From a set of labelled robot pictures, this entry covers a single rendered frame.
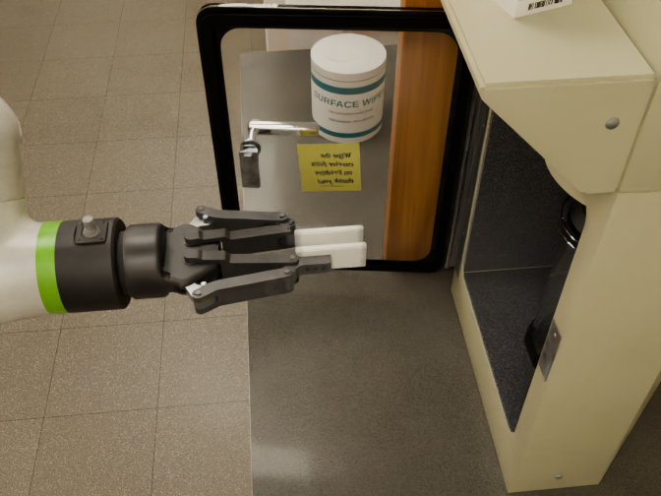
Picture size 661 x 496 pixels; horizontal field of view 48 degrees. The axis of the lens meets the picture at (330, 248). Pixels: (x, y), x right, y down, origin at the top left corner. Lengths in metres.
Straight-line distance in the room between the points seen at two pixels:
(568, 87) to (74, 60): 3.16
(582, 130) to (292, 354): 0.61
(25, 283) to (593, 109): 0.52
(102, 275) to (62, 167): 2.23
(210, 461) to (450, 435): 1.15
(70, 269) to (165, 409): 1.43
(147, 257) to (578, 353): 0.41
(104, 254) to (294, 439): 0.37
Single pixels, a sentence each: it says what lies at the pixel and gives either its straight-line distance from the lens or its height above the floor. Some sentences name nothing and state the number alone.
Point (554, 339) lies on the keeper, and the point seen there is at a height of 1.22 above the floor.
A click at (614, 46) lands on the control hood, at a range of 0.55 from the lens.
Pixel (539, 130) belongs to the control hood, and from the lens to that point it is 0.52.
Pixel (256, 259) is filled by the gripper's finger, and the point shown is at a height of 1.24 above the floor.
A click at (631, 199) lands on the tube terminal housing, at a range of 0.59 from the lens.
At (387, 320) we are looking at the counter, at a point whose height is 0.94.
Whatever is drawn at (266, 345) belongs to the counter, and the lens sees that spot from 1.04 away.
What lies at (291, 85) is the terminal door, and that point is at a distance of 0.86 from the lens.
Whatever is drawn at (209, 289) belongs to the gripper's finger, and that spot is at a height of 1.24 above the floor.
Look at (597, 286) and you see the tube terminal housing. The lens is 0.66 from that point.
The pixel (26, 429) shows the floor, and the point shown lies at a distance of 2.21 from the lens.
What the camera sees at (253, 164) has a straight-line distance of 0.92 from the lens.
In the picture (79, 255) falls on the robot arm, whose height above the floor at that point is 1.27.
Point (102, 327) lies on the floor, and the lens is 2.36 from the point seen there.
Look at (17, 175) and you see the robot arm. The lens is 0.77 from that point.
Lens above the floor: 1.77
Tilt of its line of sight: 46 degrees down
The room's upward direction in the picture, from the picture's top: straight up
